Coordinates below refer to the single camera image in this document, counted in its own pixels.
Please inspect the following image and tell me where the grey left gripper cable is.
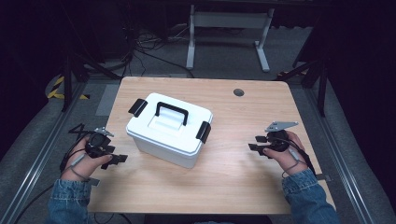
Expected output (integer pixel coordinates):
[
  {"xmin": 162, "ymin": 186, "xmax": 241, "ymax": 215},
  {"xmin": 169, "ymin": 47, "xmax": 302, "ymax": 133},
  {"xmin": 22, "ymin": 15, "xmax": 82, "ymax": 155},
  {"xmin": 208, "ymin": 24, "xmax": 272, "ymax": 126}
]
[{"xmin": 68, "ymin": 152, "xmax": 101, "ymax": 188}]

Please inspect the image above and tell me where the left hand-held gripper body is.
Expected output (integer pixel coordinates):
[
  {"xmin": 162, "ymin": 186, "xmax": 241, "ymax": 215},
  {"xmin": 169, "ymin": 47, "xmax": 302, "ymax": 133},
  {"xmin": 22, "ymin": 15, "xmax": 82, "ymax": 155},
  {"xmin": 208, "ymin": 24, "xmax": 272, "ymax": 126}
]
[{"xmin": 84, "ymin": 125, "xmax": 116, "ymax": 159}]

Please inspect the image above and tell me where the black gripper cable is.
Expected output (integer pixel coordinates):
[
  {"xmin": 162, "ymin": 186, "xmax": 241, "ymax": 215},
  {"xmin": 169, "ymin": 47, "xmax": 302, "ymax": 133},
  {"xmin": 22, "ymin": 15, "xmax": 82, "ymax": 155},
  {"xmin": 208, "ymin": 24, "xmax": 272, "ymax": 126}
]
[
  {"xmin": 278, "ymin": 136, "xmax": 318, "ymax": 177},
  {"xmin": 12, "ymin": 139, "xmax": 90, "ymax": 224}
]

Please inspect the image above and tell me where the person's left hand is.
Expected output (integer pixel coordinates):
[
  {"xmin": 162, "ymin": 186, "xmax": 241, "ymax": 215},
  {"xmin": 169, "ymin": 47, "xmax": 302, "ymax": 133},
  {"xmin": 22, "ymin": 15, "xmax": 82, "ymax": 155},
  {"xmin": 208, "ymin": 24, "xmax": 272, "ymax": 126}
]
[{"xmin": 60, "ymin": 135, "xmax": 114, "ymax": 182}]

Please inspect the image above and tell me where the person's right hand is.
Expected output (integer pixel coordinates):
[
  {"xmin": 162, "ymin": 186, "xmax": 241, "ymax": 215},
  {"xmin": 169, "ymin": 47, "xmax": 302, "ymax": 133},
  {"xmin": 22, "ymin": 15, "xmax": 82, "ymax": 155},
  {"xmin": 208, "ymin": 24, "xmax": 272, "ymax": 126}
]
[{"xmin": 262, "ymin": 130, "xmax": 309, "ymax": 176}]

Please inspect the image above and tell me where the grey right gripper cable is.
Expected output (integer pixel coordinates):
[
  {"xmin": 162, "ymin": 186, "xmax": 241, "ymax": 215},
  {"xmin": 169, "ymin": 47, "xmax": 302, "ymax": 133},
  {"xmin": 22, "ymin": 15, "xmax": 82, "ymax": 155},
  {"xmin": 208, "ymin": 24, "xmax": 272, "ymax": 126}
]
[{"xmin": 281, "ymin": 147, "xmax": 308, "ymax": 179}]

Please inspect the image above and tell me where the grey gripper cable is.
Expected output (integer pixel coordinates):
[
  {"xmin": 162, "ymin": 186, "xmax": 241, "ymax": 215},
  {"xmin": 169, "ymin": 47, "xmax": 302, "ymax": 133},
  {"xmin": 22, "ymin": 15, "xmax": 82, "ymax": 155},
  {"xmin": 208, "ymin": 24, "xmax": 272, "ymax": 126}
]
[
  {"xmin": 68, "ymin": 152, "xmax": 101, "ymax": 188},
  {"xmin": 281, "ymin": 147, "xmax": 308, "ymax": 179}
]

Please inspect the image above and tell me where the bundle of black floor cables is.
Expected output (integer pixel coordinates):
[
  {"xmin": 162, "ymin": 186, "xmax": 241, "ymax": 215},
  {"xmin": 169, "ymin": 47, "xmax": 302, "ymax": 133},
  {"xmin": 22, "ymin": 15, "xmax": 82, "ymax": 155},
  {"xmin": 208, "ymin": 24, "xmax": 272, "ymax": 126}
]
[{"xmin": 121, "ymin": 26, "xmax": 196, "ymax": 79}]

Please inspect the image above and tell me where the aluminium floor rail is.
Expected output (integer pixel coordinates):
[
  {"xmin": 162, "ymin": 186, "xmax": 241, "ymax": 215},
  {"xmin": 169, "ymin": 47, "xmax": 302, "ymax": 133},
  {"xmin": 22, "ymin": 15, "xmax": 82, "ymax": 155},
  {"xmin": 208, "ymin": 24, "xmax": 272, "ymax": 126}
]
[
  {"xmin": 0, "ymin": 81, "xmax": 89, "ymax": 224},
  {"xmin": 304, "ymin": 88, "xmax": 388, "ymax": 224}
]

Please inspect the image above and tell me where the white storage box black handle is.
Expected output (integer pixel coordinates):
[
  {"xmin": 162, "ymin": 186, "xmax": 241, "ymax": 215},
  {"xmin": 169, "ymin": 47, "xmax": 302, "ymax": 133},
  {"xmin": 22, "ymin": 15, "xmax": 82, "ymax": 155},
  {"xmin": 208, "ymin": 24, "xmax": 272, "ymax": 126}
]
[{"xmin": 125, "ymin": 91, "xmax": 214, "ymax": 170}]

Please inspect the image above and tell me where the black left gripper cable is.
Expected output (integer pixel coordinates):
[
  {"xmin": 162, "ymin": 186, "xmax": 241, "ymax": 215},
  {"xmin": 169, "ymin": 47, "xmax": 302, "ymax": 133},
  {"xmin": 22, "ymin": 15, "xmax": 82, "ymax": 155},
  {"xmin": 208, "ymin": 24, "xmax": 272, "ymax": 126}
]
[{"xmin": 12, "ymin": 139, "xmax": 90, "ymax": 224}]

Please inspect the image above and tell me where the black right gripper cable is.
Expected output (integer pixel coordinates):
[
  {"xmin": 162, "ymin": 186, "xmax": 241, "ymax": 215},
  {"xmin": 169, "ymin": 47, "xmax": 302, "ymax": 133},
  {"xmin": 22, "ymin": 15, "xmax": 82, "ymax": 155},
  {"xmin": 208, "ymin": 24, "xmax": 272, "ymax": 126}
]
[{"xmin": 278, "ymin": 136, "xmax": 318, "ymax": 177}]

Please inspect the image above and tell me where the black tripod stand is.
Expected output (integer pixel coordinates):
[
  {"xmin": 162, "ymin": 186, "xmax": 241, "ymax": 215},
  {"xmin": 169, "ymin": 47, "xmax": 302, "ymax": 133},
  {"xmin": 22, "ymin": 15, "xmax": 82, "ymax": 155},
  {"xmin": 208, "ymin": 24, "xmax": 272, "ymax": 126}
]
[
  {"xmin": 275, "ymin": 58, "xmax": 329, "ymax": 119},
  {"xmin": 59, "ymin": 54, "xmax": 123, "ymax": 113}
]

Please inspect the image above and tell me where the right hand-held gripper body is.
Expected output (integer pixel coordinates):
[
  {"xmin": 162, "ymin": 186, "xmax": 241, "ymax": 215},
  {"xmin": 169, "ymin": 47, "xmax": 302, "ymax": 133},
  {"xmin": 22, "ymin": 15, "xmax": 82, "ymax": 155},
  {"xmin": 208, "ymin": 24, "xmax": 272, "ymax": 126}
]
[{"xmin": 263, "ymin": 120, "xmax": 300, "ymax": 153}]

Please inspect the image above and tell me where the white metal table frame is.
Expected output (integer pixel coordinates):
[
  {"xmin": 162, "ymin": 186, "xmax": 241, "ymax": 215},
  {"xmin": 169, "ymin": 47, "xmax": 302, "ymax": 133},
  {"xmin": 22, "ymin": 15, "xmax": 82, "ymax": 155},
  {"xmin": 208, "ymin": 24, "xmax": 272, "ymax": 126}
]
[{"xmin": 185, "ymin": 4, "xmax": 276, "ymax": 74}]

